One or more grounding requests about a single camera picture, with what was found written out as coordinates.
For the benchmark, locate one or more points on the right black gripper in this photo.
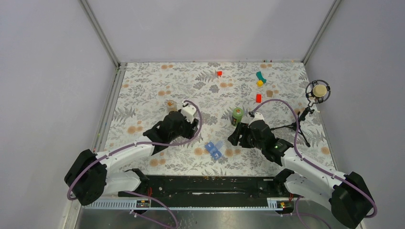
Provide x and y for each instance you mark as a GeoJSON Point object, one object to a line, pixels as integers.
{"type": "Point", "coordinates": [241, 129]}

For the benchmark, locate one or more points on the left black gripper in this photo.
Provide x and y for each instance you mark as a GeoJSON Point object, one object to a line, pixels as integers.
{"type": "Point", "coordinates": [191, 128]}

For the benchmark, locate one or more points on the blue weekly pill organizer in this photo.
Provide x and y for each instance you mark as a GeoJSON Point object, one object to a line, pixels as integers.
{"type": "Point", "coordinates": [214, 149]}

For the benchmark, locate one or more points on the green pill bottle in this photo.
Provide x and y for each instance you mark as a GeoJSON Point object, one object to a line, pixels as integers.
{"type": "Point", "coordinates": [237, 115]}

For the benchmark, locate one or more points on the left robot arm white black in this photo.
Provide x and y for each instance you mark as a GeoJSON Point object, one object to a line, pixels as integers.
{"type": "Point", "coordinates": [93, 175]}

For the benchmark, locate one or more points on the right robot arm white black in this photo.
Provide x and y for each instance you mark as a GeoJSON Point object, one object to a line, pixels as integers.
{"type": "Point", "coordinates": [346, 196]}

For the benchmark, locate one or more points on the amber pill bottle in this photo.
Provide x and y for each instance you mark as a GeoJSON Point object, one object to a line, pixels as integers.
{"type": "Point", "coordinates": [171, 106]}

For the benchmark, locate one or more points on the floral patterned table mat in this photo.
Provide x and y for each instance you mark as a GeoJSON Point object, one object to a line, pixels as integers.
{"type": "Point", "coordinates": [146, 87]}

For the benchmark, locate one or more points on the red rectangular block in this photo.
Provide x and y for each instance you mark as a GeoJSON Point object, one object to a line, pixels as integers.
{"type": "Point", "coordinates": [258, 98]}

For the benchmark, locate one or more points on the brown wooden block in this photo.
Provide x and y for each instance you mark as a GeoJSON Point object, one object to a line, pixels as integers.
{"type": "Point", "coordinates": [269, 93]}

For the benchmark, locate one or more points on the yellow cube block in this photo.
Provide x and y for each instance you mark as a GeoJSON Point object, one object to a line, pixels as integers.
{"type": "Point", "coordinates": [259, 83]}

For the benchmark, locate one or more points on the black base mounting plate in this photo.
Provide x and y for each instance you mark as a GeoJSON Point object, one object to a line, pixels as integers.
{"type": "Point", "coordinates": [211, 191]}

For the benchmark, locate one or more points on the teal curved block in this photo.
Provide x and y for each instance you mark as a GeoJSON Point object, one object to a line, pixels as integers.
{"type": "Point", "coordinates": [260, 76]}

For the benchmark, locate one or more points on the microphone on tripod stand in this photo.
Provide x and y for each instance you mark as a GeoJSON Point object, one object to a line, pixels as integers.
{"type": "Point", "coordinates": [316, 92]}

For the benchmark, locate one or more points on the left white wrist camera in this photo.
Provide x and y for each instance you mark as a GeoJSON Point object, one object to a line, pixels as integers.
{"type": "Point", "coordinates": [188, 112]}

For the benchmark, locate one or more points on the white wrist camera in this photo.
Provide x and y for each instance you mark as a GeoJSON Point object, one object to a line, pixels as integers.
{"type": "Point", "coordinates": [188, 112]}
{"type": "Point", "coordinates": [256, 116]}

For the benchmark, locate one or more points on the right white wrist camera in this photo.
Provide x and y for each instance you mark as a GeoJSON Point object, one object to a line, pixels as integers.
{"type": "Point", "coordinates": [256, 116]}

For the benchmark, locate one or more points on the slotted grey cable duct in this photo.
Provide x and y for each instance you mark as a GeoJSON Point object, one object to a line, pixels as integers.
{"type": "Point", "coordinates": [271, 204]}

